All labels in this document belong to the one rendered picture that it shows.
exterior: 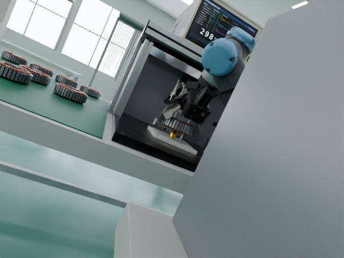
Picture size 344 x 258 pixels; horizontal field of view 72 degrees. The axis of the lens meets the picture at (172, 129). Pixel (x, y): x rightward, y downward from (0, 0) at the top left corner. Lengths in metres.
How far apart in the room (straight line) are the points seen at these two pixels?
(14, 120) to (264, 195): 0.46
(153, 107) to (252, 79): 0.79
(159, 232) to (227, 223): 0.08
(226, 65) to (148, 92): 0.55
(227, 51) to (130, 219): 0.38
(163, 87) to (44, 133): 0.62
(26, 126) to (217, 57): 0.40
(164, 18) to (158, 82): 6.55
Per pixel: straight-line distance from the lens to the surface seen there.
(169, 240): 0.27
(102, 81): 7.16
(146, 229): 0.26
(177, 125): 0.74
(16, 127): 0.53
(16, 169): 1.60
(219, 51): 0.52
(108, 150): 0.51
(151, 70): 1.02
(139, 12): 7.46
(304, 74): 0.21
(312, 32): 0.24
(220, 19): 1.00
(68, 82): 1.35
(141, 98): 1.01
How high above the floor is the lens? 0.87
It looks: 4 degrees down
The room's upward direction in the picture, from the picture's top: 25 degrees clockwise
